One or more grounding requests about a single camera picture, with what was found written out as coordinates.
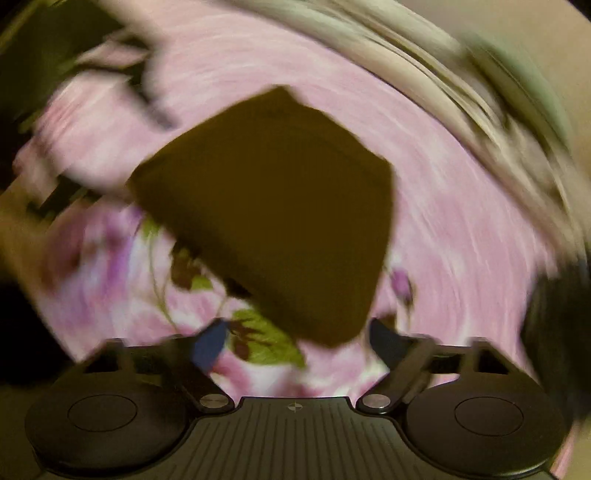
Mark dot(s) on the dark cloth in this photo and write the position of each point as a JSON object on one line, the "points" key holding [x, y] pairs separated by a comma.
{"points": [[561, 332]]}

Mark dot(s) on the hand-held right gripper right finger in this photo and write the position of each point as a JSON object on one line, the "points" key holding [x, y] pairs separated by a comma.
{"points": [[384, 342]]}

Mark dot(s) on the pink floral bed sheet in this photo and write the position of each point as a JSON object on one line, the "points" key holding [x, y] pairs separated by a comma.
{"points": [[443, 240]]}

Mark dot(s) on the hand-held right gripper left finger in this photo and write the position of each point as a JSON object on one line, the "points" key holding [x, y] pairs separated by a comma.
{"points": [[211, 342]]}

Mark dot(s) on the dark brown garment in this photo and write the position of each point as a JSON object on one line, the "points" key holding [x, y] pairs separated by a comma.
{"points": [[277, 212]]}

